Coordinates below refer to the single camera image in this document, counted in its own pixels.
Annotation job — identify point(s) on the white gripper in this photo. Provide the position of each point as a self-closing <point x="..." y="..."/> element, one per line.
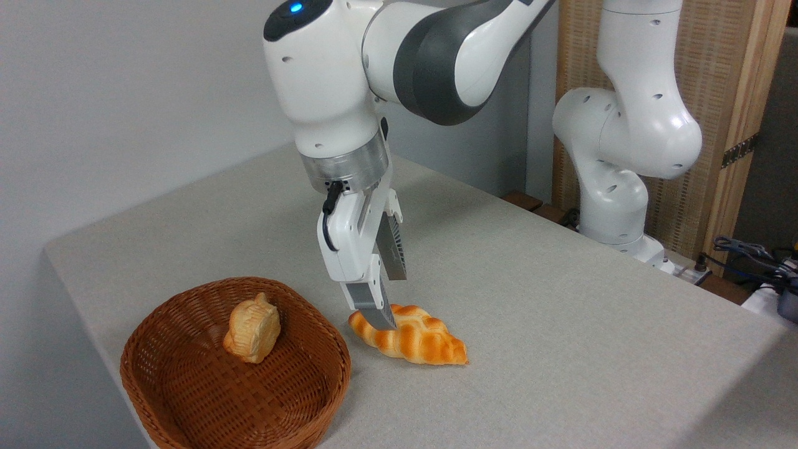
<point x="349" y="237"/>

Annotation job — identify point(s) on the braided golden bread loaf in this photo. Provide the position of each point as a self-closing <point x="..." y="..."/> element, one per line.
<point x="424" y="343"/>

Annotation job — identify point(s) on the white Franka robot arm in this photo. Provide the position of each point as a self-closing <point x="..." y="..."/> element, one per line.
<point x="324" y="81"/>

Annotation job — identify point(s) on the fish-shaped pale bread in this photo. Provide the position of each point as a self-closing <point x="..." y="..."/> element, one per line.
<point x="252" y="330"/>

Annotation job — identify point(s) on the brown woven wicker basket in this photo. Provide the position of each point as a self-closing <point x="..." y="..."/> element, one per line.
<point x="218" y="399"/>

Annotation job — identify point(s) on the metal screen hinge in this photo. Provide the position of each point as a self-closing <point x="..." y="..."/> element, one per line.
<point x="740" y="150"/>

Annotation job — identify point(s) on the wooden woven folding screen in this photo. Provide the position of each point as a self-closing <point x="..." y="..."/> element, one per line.
<point x="704" y="62"/>

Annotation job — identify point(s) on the blue-grey device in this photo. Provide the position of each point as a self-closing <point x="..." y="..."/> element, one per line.
<point x="788" y="305"/>

